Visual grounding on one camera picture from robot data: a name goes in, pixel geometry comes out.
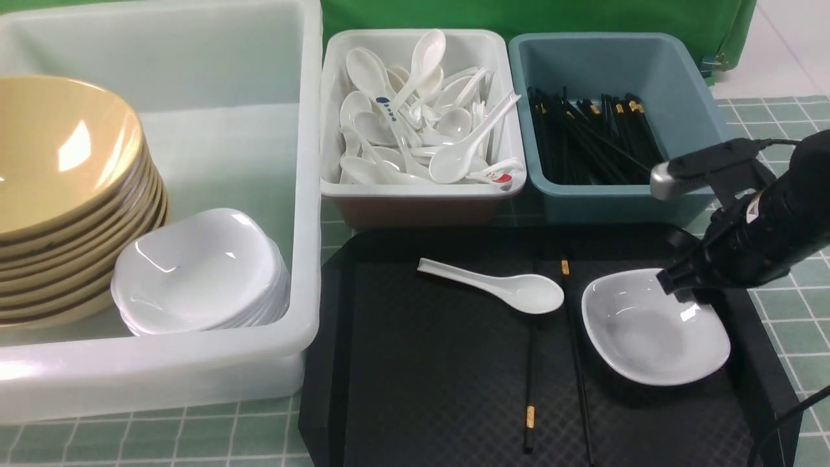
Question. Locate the stack of yellow bowls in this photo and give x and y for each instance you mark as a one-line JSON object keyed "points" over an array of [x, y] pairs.
{"points": [[78, 186]]}

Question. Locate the white square dish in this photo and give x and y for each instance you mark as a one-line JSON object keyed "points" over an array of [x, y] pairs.
{"points": [[651, 337]]}

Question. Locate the teal plastic chopstick bin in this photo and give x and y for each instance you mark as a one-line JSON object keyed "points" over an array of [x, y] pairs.
{"points": [[654, 67]]}

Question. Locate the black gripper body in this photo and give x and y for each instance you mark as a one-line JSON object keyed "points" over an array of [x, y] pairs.
{"points": [[740, 250]]}

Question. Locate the white ceramic soup spoon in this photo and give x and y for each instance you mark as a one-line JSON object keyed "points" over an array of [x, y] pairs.
{"points": [[529, 293]]}

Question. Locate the green fabric backdrop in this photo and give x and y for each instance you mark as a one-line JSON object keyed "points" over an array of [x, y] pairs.
{"points": [[583, 16]]}

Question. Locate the green checked tablecloth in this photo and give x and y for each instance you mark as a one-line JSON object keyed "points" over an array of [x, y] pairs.
{"points": [[794, 310]]}

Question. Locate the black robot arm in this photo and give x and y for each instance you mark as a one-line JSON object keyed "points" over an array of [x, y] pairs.
{"points": [[774, 211]]}

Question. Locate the white and brown spoon bin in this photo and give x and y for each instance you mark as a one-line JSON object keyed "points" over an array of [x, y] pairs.
{"points": [[415, 201]]}

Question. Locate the stack of white dishes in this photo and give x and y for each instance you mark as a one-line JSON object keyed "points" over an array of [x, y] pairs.
{"points": [[212, 271]]}

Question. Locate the white spoons pile in bin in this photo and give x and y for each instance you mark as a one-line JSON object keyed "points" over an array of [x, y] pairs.
{"points": [[421, 123]]}

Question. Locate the black plastic serving tray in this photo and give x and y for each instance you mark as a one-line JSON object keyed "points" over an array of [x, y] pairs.
{"points": [[413, 370]]}

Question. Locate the black chopsticks pile in bin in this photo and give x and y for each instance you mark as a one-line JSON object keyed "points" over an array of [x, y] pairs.
{"points": [[608, 141]]}

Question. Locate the large white plastic tub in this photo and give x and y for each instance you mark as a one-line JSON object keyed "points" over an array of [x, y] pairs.
{"points": [[229, 95]]}

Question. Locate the black chopstick gold band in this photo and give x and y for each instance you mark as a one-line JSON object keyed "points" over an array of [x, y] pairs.
{"points": [[529, 436]]}

